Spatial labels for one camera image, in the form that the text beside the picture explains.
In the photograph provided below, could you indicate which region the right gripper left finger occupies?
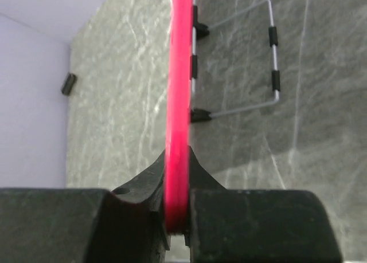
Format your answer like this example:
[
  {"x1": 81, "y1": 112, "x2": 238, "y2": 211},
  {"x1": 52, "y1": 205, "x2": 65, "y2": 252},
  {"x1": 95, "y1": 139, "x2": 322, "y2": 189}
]
[{"x1": 1, "y1": 155, "x2": 170, "y2": 262}]

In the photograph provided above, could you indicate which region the yellow bone-shaped eraser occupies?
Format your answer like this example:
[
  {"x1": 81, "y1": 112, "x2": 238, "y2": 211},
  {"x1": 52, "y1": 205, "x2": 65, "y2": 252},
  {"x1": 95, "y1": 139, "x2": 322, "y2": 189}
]
[{"x1": 61, "y1": 73, "x2": 77, "y2": 96}]

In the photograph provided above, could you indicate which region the metal wire whiteboard stand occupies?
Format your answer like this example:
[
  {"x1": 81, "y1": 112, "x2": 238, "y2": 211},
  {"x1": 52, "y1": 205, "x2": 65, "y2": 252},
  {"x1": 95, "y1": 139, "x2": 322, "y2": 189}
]
[{"x1": 191, "y1": 0, "x2": 280, "y2": 120}]

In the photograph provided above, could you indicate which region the pink framed whiteboard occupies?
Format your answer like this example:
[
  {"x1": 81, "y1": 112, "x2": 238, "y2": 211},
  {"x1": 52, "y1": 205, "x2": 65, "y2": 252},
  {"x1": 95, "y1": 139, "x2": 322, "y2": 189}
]
[{"x1": 163, "y1": 0, "x2": 193, "y2": 234}]

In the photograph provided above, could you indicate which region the black whiteboard clip right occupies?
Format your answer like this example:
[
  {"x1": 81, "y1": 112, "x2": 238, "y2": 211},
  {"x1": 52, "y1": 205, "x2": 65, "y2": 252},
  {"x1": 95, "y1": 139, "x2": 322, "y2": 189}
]
[{"x1": 194, "y1": 22, "x2": 210, "y2": 41}]

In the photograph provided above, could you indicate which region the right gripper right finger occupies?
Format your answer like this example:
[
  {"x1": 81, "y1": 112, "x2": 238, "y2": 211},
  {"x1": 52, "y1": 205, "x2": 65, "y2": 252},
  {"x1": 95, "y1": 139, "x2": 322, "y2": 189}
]
[{"x1": 185, "y1": 148, "x2": 343, "y2": 262}]

